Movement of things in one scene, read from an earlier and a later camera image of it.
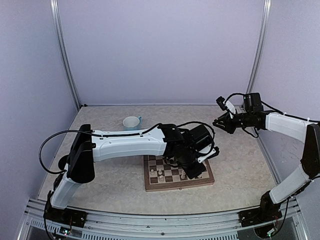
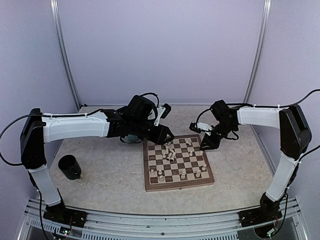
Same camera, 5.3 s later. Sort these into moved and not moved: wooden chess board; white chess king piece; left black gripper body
Moved: left black gripper body
Not moved: wooden chess board; white chess king piece
